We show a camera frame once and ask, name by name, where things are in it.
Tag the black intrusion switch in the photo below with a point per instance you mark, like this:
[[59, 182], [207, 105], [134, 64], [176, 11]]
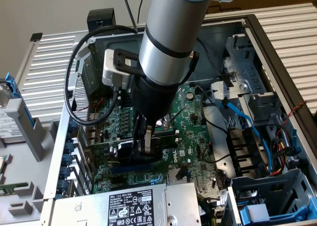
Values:
[[73, 104]]

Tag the grey plastic drive cage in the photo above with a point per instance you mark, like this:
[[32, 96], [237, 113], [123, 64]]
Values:
[[272, 186]]

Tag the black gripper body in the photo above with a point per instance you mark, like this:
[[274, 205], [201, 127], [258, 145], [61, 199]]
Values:
[[153, 99]]

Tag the grey power supply unit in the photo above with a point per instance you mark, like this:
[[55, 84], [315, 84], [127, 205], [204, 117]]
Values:
[[86, 206]]

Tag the green graphics card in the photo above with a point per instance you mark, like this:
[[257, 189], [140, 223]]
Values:
[[99, 154]]

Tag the blue plastic tab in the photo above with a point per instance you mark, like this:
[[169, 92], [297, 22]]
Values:
[[294, 141]]

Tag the silver finned heatsink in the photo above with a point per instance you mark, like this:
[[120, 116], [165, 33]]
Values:
[[171, 176]]

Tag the grey parts rack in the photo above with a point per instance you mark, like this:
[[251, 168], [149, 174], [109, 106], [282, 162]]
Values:
[[24, 176]]

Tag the round coin cell battery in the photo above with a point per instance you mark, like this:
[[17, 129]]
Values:
[[190, 95]]

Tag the blue card retention clip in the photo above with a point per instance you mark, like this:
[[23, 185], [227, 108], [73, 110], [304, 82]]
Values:
[[67, 159], [60, 195], [65, 172], [73, 126], [69, 147], [63, 184]]

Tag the black camera bracket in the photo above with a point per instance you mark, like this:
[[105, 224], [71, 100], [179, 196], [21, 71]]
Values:
[[119, 57]]

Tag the CPU chip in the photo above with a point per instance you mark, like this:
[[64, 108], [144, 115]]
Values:
[[2, 162]]

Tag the black box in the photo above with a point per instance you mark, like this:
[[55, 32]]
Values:
[[101, 17]]

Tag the CPU socket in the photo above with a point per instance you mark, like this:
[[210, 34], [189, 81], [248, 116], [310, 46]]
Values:
[[163, 123]]

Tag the labelled green RAM stick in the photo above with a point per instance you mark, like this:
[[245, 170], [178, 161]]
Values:
[[171, 141]]

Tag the metal disk bay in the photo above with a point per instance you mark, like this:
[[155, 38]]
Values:
[[250, 74]]

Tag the small black end cap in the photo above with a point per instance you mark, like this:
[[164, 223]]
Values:
[[36, 37]]

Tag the green motherboard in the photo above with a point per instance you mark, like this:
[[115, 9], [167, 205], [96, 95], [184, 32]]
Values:
[[188, 136]]

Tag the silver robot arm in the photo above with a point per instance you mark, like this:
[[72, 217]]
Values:
[[173, 25]]

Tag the blue disk carrier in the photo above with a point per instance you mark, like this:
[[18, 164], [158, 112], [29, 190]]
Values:
[[11, 82]]

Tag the short black expansion slot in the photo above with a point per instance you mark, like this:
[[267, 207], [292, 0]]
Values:
[[117, 181]]

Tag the black fan shroud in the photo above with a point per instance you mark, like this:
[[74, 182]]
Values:
[[240, 149]]

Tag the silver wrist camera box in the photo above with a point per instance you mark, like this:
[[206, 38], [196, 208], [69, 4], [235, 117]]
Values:
[[109, 67]]

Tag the silver disk bay bracket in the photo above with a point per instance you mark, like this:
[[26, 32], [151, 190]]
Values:
[[218, 92]]

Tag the grey metal PC case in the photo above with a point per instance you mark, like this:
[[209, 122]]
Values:
[[59, 141]]

